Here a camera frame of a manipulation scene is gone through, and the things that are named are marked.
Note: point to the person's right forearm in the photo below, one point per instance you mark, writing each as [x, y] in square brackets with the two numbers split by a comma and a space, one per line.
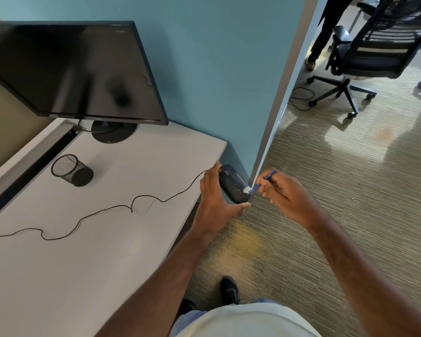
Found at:
[368, 273]

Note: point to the person's left hand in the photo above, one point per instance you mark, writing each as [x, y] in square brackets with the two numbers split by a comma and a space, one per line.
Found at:
[213, 203]

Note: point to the black computer monitor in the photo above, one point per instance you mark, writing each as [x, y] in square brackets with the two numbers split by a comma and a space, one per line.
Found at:
[73, 66]

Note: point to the person's left forearm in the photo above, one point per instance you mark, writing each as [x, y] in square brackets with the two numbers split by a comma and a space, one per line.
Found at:
[154, 284]

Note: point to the person's right hand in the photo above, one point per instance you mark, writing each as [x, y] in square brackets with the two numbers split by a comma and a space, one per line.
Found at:
[287, 200]

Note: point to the person's right fingers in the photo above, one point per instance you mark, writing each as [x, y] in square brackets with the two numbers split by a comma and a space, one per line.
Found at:
[268, 187]

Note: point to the person's white shirt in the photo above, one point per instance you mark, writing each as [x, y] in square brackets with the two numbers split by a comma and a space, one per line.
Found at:
[247, 321]

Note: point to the person's black shoe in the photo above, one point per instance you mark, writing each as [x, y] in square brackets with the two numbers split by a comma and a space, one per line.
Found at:
[186, 307]
[230, 290]

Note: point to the black office chair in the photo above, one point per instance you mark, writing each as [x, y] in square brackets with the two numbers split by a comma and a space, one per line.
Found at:
[372, 45]

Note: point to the black computer mouse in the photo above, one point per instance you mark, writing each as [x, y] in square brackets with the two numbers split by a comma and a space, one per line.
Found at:
[233, 184]

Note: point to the person's left thumb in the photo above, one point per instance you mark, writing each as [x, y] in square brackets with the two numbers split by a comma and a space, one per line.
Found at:
[238, 208]

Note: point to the blue cleaning swab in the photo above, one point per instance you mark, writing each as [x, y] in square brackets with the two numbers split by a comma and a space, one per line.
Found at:
[261, 183]

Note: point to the black mesh pen cup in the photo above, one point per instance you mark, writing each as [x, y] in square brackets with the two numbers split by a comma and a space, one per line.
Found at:
[72, 170]

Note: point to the black round monitor stand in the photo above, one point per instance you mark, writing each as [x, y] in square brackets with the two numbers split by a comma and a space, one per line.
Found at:
[114, 130]

